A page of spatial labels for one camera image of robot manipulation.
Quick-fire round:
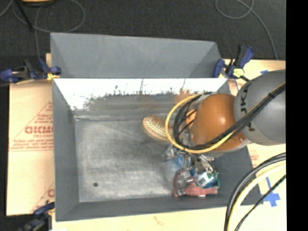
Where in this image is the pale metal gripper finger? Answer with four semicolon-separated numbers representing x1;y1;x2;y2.
174;182;192;196
177;169;194;184

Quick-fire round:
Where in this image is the red-brown cloth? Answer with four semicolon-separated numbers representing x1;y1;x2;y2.
174;183;219;198

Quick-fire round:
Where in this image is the tan wooden hairbrush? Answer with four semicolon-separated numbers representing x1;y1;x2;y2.
142;115;175;142

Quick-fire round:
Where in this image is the grey metal bin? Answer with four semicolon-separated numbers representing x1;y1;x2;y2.
50;32;262;221

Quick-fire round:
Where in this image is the brown cardboard board, red print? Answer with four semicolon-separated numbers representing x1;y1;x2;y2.
5;52;286;231

